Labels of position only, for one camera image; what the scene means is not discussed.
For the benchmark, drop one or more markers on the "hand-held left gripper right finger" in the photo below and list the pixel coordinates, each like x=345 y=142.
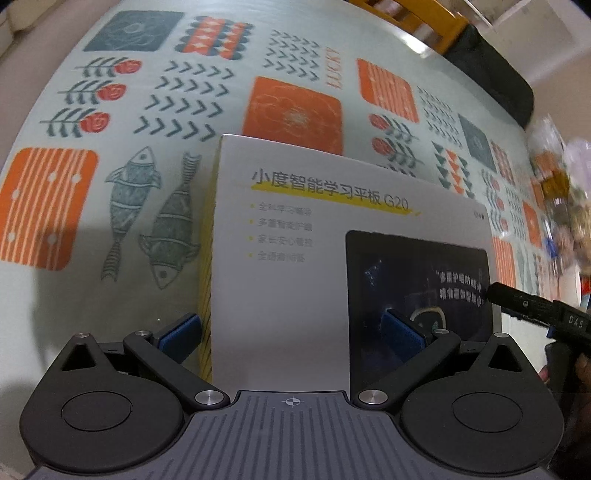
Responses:
x=404 y=336

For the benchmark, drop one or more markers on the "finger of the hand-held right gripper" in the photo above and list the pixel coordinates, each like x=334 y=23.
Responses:
x=521 y=302

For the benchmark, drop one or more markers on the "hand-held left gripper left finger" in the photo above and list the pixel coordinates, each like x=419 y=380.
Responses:
x=179 y=336

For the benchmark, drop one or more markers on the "white tablet box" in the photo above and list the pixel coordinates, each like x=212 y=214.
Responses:
x=295 y=277

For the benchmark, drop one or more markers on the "desktop with patterned cloth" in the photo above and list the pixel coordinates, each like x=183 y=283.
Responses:
x=115 y=138

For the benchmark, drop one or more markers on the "pile of snack packets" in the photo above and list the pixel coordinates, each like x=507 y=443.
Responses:
x=558 y=198

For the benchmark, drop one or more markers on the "wooden chair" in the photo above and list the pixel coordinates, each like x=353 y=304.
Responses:
x=415 y=18

